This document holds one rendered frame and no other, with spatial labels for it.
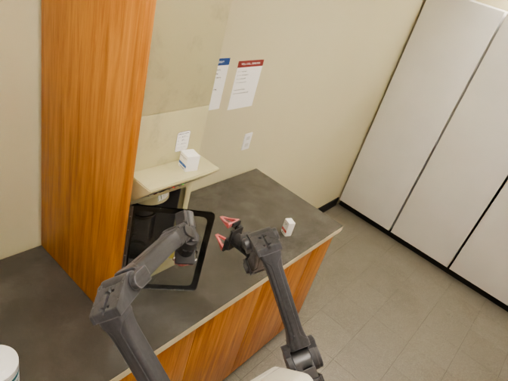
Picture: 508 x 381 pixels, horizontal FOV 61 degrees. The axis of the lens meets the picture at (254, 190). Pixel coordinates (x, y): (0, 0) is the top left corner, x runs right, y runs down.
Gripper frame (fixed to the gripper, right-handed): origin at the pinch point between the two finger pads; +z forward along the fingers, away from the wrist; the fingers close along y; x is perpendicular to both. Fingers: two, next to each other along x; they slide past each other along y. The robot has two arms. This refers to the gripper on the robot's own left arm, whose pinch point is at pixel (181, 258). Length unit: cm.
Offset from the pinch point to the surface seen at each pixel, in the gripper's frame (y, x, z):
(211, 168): -27.0, 6.8, -21.0
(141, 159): -22.8, -18.1, -27.8
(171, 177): -19.1, -7.6, -25.0
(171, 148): -30.3, -8.4, -25.8
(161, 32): -41, -17, -65
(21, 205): -25, -60, 18
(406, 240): -103, 244, 175
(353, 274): -62, 172, 165
